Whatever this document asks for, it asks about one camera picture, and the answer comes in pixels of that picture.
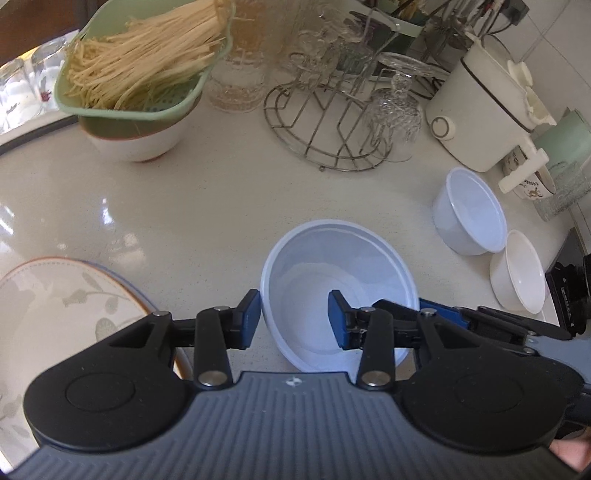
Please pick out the person's right hand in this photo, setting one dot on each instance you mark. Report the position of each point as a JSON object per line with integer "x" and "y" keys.
{"x": 570, "y": 454}

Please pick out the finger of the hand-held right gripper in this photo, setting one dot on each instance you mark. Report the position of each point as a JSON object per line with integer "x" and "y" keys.
{"x": 443, "y": 310}
{"x": 397, "y": 309}

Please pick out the white plastic bowl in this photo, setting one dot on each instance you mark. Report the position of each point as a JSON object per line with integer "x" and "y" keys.
{"x": 471, "y": 207}

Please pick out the dried noodles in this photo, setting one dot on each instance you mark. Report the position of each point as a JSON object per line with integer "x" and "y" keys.
{"x": 138, "y": 60}

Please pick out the clear glass red print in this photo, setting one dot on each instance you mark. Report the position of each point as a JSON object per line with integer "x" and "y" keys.
{"x": 48, "y": 74}

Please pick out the clear glass cup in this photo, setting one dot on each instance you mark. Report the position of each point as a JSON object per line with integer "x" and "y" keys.
{"x": 323, "y": 37}

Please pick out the pale blue plastic bowl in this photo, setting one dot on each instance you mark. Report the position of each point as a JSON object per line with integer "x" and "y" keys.
{"x": 323, "y": 258}

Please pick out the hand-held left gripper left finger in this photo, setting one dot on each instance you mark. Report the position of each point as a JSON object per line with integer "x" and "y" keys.
{"x": 251, "y": 318}

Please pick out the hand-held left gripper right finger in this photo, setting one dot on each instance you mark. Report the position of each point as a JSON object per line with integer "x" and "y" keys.
{"x": 337, "y": 318}

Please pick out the glass jar red lid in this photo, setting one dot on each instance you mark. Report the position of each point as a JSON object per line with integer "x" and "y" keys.
{"x": 235, "y": 83}

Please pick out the white electric pot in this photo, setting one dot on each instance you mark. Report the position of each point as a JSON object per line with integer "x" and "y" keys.
{"x": 475, "y": 101}

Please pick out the green colander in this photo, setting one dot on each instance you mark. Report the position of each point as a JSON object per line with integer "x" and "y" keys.
{"x": 175, "y": 99}

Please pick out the pale green bottle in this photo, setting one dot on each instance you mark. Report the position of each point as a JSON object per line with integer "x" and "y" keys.
{"x": 570, "y": 138}

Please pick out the green chopstick holder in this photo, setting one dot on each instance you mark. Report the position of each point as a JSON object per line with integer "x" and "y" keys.
{"x": 401, "y": 27}

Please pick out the white ceramic bowl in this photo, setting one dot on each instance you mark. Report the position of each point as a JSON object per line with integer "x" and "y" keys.
{"x": 521, "y": 272}

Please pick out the clear drinking glass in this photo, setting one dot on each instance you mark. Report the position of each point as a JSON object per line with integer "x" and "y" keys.
{"x": 14, "y": 92}

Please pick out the clear stemmed glass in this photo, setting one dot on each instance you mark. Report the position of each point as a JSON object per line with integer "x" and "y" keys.
{"x": 392, "y": 120}

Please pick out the white bowl red stripe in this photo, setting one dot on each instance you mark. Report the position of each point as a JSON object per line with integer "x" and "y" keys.
{"x": 138, "y": 145}

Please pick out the patterned ceramic mug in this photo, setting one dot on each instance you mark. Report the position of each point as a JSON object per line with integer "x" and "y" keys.
{"x": 531, "y": 184}

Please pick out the black induction cooker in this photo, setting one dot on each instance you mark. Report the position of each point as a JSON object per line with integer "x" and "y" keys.
{"x": 572, "y": 286}

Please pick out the white plate grey leaf print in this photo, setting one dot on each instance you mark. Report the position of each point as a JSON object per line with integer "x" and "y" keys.
{"x": 46, "y": 300}

